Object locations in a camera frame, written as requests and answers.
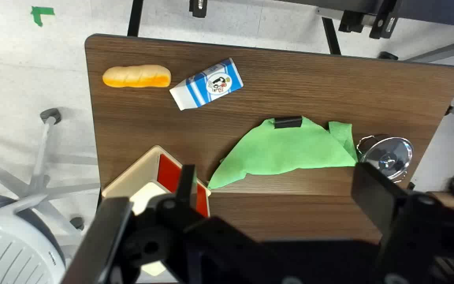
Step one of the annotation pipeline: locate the wooden box with red drawer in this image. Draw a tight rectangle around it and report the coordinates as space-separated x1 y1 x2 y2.
101 145 213 278

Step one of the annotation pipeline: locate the silver pot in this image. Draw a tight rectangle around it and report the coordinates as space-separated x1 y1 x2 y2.
355 134 416 185

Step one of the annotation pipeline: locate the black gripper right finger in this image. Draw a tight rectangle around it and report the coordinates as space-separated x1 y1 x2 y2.
351 163 411 249

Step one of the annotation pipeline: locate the silver pot lid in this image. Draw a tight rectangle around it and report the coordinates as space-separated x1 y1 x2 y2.
364 136 415 182

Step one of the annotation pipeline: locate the white office chair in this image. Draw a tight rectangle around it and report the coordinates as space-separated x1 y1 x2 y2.
0 107 104 284

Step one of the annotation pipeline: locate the black binder clip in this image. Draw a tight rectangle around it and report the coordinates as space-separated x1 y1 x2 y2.
273 115 304 130

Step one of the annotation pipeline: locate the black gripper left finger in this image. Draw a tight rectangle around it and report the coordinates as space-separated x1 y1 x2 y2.
60 196 136 284

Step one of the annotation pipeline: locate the blue white milk carton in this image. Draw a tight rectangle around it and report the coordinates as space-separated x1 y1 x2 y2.
169 57 246 112

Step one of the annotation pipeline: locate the green cloth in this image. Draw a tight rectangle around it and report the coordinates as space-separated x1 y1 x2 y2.
206 115 359 191

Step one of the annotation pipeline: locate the yellow bread roll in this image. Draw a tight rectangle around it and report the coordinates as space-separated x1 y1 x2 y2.
101 63 173 90

